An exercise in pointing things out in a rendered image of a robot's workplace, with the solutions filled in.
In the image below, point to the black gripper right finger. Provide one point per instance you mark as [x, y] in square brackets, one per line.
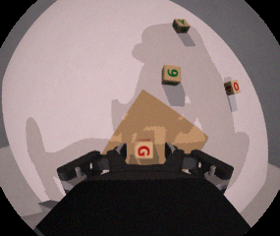
[212, 169]

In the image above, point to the brown square mat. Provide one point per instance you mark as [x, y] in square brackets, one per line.
[149, 117]

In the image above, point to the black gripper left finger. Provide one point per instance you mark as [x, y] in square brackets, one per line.
[77, 170]

